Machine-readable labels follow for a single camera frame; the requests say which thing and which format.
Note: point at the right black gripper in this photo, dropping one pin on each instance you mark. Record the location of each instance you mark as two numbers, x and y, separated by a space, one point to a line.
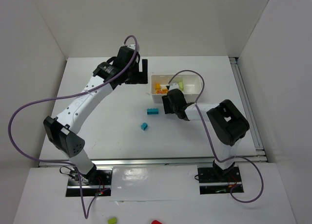
166 104

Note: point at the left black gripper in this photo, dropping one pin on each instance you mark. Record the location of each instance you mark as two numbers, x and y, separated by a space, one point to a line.
139 76

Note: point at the lime green lego brick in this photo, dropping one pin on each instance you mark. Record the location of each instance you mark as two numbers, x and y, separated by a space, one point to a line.
181 85

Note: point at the orange butterfly lego brick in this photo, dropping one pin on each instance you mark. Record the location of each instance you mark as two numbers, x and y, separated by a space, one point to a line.
158 91

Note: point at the small orange lego brick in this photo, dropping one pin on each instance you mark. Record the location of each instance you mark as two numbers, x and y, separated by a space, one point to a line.
157 86

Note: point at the yellow striped bee lego brick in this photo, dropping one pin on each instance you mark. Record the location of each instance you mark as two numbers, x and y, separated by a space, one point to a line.
164 91

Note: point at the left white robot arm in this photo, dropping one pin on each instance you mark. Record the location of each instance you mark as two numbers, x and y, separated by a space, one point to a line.
62 131

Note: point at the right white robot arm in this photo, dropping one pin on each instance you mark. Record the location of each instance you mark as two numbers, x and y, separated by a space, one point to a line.
228 123

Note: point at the white three-compartment tray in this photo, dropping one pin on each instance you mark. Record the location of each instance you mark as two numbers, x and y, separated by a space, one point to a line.
190 85

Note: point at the teal long lego brick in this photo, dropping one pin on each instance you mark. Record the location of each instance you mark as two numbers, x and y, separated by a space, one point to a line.
152 111

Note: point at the small teal lego brick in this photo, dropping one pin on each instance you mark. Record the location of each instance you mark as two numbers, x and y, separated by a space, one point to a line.
144 126

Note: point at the red object foreground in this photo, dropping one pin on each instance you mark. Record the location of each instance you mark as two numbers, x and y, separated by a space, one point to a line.
156 222

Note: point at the green lego brick foreground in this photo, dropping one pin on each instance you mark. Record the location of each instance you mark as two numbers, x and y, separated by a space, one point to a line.
112 220

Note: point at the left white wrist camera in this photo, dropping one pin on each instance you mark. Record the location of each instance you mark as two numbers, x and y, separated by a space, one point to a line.
133 47

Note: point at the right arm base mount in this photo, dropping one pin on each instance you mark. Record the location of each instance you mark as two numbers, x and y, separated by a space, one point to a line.
210 182

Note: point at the aluminium rail front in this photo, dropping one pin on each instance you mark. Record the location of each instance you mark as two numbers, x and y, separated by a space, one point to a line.
163 161

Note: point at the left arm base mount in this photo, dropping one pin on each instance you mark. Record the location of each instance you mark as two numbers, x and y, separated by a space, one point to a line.
100 185

